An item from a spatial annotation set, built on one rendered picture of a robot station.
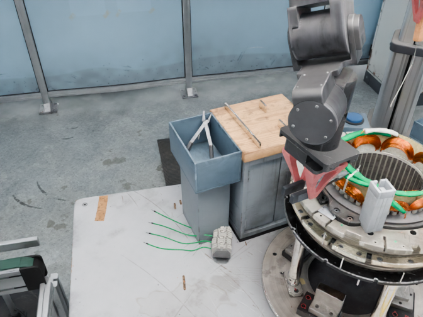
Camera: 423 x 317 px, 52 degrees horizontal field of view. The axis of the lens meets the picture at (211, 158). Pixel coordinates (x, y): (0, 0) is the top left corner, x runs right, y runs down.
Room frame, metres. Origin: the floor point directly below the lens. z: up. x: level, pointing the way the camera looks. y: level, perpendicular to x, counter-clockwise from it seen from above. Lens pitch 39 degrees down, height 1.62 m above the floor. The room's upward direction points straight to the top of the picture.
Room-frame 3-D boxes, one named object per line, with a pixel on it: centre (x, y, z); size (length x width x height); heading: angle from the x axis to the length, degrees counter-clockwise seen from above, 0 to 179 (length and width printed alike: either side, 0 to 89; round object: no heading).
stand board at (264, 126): (0.83, -0.12, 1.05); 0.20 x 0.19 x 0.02; 113
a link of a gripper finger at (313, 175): (0.49, -0.15, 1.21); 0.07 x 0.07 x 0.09; 31
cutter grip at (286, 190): (0.49, -0.13, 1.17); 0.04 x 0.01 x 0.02; 119
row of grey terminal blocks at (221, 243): (0.70, -0.03, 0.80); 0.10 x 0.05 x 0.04; 176
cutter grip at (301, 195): (0.47, -0.14, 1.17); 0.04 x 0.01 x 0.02; 119
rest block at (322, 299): (0.50, -0.23, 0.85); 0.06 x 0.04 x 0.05; 56
